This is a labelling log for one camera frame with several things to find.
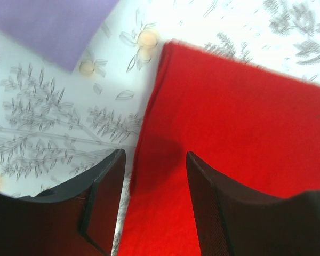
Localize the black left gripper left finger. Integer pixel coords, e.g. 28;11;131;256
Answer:
0;149;126;255

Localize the folded lilac t shirt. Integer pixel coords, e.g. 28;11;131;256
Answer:
0;0;117;71

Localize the red t shirt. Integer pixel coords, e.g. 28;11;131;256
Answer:
118;41;320;255

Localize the floral table mat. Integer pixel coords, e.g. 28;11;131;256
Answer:
0;1;320;255

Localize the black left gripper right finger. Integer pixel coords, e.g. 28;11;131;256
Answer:
186;152;320;255

